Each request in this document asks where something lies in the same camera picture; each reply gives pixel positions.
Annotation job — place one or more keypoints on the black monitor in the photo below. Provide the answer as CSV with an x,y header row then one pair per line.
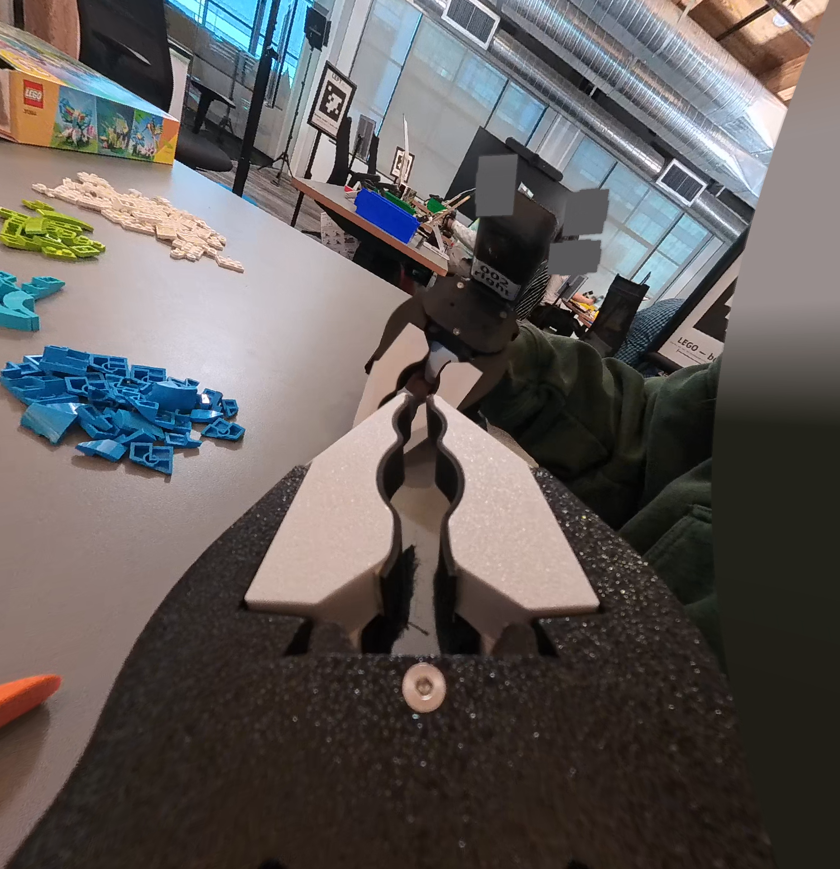
x,y
467,170

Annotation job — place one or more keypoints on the person's green sweatshirt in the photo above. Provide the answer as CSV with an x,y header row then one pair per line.
x,y
678,543

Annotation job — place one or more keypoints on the pile of lime lego pieces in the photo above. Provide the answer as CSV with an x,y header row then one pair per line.
x,y
46,234

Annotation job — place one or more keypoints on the black chair back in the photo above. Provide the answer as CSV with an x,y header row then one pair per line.
x,y
620,305

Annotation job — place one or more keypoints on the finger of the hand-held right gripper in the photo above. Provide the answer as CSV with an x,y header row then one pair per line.
x,y
399,360
460,383

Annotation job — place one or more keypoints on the black stand pole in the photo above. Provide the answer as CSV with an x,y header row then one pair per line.
x,y
257,102

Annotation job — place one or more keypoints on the pile of blue lego pieces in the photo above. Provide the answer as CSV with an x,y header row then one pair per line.
x,y
107,400

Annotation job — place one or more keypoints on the small marker sign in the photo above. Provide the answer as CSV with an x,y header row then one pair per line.
x,y
403,164

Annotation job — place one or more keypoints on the patterned white box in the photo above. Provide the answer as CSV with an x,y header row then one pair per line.
x,y
338,234

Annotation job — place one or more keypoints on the black office chair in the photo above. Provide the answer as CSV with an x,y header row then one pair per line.
x,y
128,41

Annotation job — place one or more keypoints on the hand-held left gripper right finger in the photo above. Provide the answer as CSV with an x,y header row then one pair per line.
x,y
521,536

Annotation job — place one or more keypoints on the black and white poster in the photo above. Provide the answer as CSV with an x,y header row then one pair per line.
x,y
712,326

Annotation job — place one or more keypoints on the blue plastic bin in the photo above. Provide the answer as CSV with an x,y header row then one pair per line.
x,y
386,214

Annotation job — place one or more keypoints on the large marker sign on stand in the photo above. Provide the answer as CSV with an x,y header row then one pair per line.
x,y
333,98

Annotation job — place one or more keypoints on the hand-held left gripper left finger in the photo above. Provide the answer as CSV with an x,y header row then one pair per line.
x,y
324,529

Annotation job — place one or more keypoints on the pile of white lego pieces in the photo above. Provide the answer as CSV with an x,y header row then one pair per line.
x,y
141,217

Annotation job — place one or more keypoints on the group of azure lego pieces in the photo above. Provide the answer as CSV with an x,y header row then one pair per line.
x,y
12,305

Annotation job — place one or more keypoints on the background wooden desk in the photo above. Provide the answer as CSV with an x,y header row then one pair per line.
x,y
338,197

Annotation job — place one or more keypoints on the orange lego brick separator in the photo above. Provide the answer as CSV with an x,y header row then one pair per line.
x,y
12,703

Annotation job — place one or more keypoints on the silver air duct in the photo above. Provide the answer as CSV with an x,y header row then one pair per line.
x,y
596,47

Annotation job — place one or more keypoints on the colourful lego set box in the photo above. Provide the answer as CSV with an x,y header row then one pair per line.
x,y
87,115

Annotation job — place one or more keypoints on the white ceiling vent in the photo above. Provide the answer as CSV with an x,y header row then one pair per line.
x,y
471,20
681,182

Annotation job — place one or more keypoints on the black tripod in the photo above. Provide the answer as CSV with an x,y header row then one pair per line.
x,y
287,136

